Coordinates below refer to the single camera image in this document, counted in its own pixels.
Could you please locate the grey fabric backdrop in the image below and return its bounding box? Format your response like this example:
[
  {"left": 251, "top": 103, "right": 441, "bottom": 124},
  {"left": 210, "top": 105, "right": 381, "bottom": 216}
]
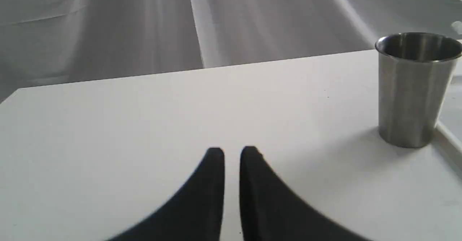
[{"left": 0, "top": 0, "right": 461, "bottom": 101}]

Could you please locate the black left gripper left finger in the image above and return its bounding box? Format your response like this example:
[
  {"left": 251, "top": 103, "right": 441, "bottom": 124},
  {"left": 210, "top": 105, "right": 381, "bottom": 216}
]
[{"left": 112, "top": 147, "right": 225, "bottom": 241}]

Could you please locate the stainless steel cup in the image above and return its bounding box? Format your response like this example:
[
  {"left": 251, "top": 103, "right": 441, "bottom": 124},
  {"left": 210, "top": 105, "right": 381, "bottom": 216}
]
[{"left": 375, "top": 32, "right": 462, "bottom": 148}]

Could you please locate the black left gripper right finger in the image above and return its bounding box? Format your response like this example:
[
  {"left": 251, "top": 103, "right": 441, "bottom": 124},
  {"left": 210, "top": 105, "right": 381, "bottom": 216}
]
[{"left": 239, "top": 146, "right": 365, "bottom": 241}]

